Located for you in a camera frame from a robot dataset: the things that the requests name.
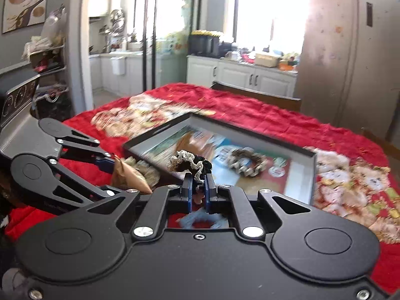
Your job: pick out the cream knitted scrunchie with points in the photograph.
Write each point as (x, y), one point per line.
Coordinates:
(151, 175)

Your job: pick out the light blue knitted scrunchie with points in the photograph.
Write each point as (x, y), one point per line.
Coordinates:
(217, 221)

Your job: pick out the red quilted teddy blanket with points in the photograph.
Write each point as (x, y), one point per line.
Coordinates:
(241, 111)

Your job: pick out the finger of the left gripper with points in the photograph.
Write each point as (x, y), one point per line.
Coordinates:
(77, 146)
(47, 185)

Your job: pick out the black white-trimmed scrunchie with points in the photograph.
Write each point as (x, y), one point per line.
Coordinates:
(187, 161)

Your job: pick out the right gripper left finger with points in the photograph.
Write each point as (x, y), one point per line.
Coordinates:
(164, 201)

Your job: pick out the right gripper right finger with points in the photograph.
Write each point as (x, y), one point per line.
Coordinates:
(243, 217)

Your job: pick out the black microwave oven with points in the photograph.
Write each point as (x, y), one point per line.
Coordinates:
(204, 43)

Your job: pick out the white kitchen cabinet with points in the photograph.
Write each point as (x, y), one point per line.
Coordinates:
(206, 70)

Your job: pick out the brown paper pyramid packet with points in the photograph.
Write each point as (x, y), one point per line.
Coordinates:
(125, 177)

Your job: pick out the framed wall picture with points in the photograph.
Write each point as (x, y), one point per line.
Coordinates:
(20, 14)

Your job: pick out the colourful printed box liner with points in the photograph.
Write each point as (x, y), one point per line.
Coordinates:
(216, 149)

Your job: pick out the brown white-trimmed scrunchie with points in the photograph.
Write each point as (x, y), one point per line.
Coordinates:
(246, 162)

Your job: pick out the metal kitchen rack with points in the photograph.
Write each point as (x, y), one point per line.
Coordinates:
(47, 55)

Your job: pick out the stainless steel refrigerator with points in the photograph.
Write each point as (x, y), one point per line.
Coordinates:
(349, 67)

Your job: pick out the black shallow cardboard box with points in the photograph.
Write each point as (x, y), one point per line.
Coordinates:
(302, 175)

